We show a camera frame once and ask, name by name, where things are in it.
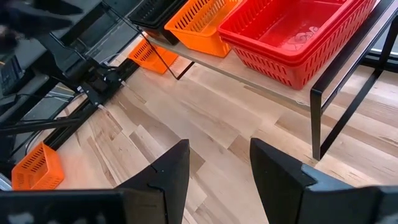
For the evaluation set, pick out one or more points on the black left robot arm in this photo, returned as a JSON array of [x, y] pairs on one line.
[[62, 59]]

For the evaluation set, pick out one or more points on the red plastic basket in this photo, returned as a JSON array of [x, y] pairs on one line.
[[297, 77], [280, 28]]

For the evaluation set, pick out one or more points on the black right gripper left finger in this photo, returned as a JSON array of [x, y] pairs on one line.
[[171, 186]]

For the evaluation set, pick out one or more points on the wooden shelf with black frame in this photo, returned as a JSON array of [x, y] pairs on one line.
[[236, 71]]

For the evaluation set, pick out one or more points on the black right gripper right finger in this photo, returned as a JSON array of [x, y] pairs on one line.
[[280, 186]]

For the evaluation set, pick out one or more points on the orange plastic basket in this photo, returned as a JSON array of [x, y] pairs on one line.
[[155, 63], [199, 43], [54, 168]]

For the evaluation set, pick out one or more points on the black aluminium table frame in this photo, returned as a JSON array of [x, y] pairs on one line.
[[62, 133]]

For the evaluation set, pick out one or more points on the black plastic basket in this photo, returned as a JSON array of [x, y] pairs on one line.
[[149, 12]]

